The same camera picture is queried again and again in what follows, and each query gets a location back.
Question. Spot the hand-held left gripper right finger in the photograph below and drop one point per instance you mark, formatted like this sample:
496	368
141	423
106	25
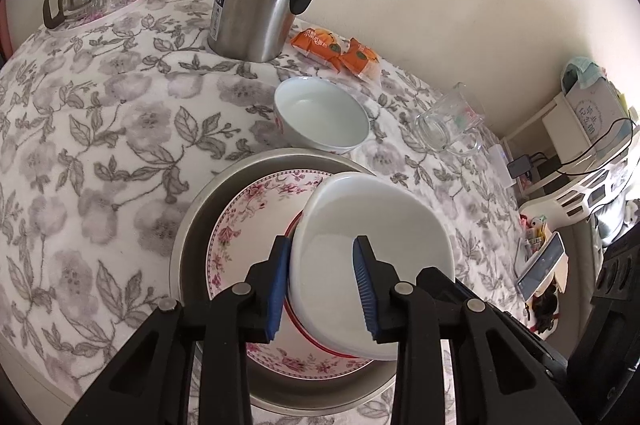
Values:
365	290

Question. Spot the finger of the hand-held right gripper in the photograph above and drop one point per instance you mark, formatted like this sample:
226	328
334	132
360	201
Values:
542	355

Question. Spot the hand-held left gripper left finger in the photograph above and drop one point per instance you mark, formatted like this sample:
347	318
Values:
278	285

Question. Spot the small plain white bowl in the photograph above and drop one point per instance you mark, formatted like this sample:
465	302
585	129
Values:
322	275

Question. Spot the pink floral plate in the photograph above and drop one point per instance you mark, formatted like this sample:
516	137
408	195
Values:
240	225

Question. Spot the large stainless steel plate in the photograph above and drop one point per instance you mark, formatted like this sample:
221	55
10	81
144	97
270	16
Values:
195	230

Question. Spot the black and red object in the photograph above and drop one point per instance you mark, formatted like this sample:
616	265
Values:
545	310

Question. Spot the smartphone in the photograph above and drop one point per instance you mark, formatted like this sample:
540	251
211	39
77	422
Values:
542	265

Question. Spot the small colourful toys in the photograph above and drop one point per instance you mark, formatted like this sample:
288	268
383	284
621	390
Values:
534	230

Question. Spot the white plastic shelf rack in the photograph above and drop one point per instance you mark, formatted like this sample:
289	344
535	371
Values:
580	192

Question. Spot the white bowl with cartoon print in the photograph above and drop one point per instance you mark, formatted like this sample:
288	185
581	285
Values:
320	115

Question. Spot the clear glass mug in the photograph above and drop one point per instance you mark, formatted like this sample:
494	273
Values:
440	125

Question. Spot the black charger adapter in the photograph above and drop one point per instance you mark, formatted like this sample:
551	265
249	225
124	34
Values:
520	166

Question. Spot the white shelf unit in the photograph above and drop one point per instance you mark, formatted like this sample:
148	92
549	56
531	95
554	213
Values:
550	125

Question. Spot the orange snack packet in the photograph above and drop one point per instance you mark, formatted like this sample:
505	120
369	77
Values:
315	45
361	57

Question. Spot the white printed box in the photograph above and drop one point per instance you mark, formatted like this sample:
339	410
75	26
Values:
592	110

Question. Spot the grey floral tablecloth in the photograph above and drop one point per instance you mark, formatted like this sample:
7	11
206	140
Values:
100	130

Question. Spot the green face mask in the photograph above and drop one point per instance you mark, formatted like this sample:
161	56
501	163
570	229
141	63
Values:
582	72

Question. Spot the white glassware tray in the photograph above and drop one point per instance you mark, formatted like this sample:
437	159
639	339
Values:
125	7

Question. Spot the pink strip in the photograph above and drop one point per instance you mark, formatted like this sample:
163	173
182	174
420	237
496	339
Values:
5	25

